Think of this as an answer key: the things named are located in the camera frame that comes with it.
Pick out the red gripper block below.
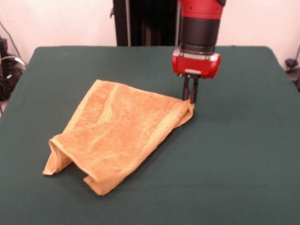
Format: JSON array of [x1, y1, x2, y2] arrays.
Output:
[[171, 48, 222, 104]]

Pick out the tan terry towel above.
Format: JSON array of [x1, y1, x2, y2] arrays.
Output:
[[42, 79, 195, 196]]

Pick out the dark green table cloth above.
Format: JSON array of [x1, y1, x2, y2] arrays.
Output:
[[0, 45, 300, 225]]

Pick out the grey tripod base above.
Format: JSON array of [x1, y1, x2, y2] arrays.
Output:
[[285, 58, 300, 92]]

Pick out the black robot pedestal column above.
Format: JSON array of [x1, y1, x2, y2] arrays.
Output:
[[109, 0, 182, 46]]

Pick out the tangled black cables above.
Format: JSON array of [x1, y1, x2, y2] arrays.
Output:
[[0, 54, 26, 102]]

